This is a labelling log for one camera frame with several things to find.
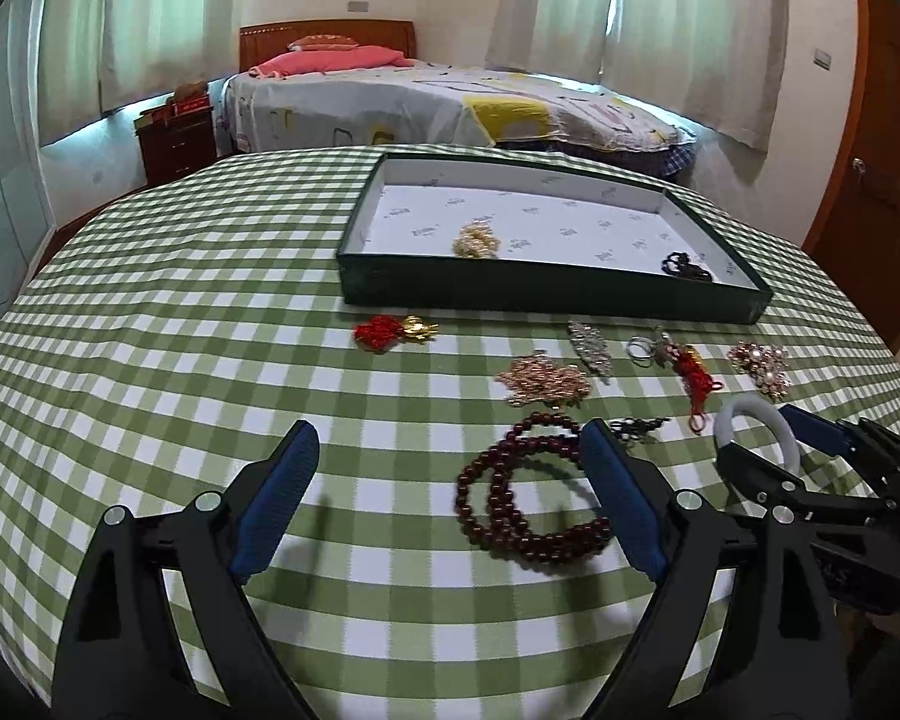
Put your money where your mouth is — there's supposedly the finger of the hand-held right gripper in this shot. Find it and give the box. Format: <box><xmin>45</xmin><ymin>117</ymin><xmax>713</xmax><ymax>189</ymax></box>
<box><xmin>784</xmin><ymin>405</ymin><xmax>900</xmax><ymax>492</ymax></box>
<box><xmin>716</xmin><ymin>442</ymin><xmax>822</xmax><ymax>518</ymax></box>

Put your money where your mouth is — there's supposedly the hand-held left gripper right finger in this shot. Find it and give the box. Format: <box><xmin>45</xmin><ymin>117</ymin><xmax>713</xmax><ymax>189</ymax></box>
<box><xmin>579</xmin><ymin>420</ymin><xmax>852</xmax><ymax>720</ymax></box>

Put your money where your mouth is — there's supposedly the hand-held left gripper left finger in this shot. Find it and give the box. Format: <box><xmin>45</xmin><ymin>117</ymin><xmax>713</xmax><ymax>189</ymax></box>
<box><xmin>51</xmin><ymin>420</ymin><xmax>321</xmax><ymax>720</ymax></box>

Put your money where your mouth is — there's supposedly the white jade bangle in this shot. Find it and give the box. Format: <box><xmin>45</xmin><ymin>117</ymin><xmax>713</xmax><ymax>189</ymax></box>
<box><xmin>716</xmin><ymin>395</ymin><xmax>805</xmax><ymax>481</ymax></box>

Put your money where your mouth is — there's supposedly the flower pearl brooch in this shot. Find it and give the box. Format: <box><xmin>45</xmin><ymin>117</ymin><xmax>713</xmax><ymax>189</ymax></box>
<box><xmin>727</xmin><ymin>341</ymin><xmax>794</xmax><ymax>400</ymax></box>

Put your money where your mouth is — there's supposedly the red knot tassel charm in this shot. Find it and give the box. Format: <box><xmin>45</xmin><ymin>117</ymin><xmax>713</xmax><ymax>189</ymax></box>
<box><xmin>656</xmin><ymin>330</ymin><xmax>725</xmax><ymax>436</ymax></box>

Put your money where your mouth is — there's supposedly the rose gold chain bracelet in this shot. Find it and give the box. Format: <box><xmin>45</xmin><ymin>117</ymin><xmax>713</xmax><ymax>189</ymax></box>
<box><xmin>495</xmin><ymin>351</ymin><xmax>593</xmax><ymax>410</ymax></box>

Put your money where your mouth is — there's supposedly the dark red bead necklace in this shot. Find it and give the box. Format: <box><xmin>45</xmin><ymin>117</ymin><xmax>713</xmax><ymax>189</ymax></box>
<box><xmin>456</xmin><ymin>412</ymin><xmax>616</xmax><ymax>563</ymax></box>

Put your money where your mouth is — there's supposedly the silver rhinestone bracelet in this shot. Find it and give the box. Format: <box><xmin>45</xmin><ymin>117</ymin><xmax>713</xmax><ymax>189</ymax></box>
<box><xmin>568</xmin><ymin>321</ymin><xmax>614</xmax><ymax>383</ymax></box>

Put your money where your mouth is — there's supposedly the red knot gold brooch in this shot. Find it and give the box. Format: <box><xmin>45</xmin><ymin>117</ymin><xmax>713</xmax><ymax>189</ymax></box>
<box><xmin>352</xmin><ymin>313</ymin><xmax>440</xmax><ymax>353</ymax></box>

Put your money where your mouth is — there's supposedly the dark green jewelry tray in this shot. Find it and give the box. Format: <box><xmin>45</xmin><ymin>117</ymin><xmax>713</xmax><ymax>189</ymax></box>
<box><xmin>335</xmin><ymin>152</ymin><xmax>775</xmax><ymax>325</ymax></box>

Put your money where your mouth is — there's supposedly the green checked tablecloth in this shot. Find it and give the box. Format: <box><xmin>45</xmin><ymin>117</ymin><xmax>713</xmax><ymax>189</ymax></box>
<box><xmin>0</xmin><ymin>144</ymin><xmax>900</xmax><ymax>720</ymax></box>

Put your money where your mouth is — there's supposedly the brown wooden door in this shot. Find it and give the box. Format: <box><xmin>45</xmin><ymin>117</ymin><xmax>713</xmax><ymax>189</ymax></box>
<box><xmin>799</xmin><ymin>0</ymin><xmax>900</xmax><ymax>361</ymax></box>

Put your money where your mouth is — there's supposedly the blue plaid bed sheet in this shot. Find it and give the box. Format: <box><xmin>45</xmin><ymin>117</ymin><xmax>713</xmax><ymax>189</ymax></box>
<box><xmin>495</xmin><ymin>136</ymin><xmax>698</xmax><ymax>181</ymax></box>

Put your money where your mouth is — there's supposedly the dark wooden nightstand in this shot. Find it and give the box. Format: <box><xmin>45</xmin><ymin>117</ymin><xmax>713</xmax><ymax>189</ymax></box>
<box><xmin>135</xmin><ymin>101</ymin><xmax>218</xmax><ymax>187</ymax></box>

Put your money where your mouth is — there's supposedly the pale green curtain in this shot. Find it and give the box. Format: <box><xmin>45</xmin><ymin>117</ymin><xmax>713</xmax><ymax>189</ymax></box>
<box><xmin>604</xmin><ymin>0</ymin><xmax>860</xmax><ymax>155</ymax></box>
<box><xmin>37</xmin><ymin>0</ymin><xmax>241</xmax><ymax>147</ymax></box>
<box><xmin>487</xmin><ymin>0</ymin><xmax>623</xmax><ymax>83</ymax></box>

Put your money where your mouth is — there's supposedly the red box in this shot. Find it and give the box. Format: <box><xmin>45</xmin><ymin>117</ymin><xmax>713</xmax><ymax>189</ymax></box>
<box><xmin>139</xmin><ymin>94</ymin><xmax>211</xmax><ymax>125</ymax></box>

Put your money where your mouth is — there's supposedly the patterned bed blanket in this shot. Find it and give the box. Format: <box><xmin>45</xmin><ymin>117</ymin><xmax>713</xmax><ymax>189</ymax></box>
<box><xmin>221</xmin><ymin>60</ymin><xmax>698</xmax><ymax>166</ymax></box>

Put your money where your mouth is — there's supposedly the pale glass wardrobe door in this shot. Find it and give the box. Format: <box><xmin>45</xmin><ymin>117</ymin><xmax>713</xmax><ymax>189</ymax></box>
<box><xmin>0</xmin><ymin>15</ymin><xmax>53</xmax><ymax>301</ymax></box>

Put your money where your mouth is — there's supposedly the pink pillow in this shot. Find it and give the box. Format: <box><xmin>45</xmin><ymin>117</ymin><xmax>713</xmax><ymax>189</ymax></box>
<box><xmin>249</xmin><ymin>45</ymin><xmax>410</xmax><ymax>80</ymax></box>

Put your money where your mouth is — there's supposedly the wooden bed headboard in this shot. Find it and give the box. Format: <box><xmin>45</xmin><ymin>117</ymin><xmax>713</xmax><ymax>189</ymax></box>
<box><xmin>238</xmin><ymin>19</ymin><xmax>419</xmax><ymax>72</ymax></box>

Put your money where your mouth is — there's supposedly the gold pearl bracelet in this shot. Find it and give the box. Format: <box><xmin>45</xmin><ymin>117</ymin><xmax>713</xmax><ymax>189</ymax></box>
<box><xmin>452</xmin><ymin>221</ymin><xmax>502</xmax><ymax>260</ymax></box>

